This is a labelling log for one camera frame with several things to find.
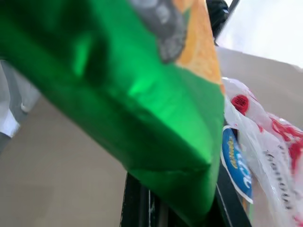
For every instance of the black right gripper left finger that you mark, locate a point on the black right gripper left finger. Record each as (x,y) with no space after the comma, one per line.
(137,203)

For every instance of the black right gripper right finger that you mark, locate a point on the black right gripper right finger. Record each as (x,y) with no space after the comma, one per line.
(230,203)

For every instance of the green snack bag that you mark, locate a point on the green snack bag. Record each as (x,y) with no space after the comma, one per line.
(123,94)

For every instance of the white plastic bag red print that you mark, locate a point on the white plastic bag red print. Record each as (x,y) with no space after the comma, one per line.
(267,146)

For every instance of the snack pack blue oval logo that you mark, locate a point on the snack pack blue oval logo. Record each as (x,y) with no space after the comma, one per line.
(233,160)

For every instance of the white and grey robot body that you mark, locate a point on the white and grey robot body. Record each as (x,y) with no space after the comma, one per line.
(11,99)

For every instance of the black rounded object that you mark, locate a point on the black rounded object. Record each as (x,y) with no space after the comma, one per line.
(216,16)

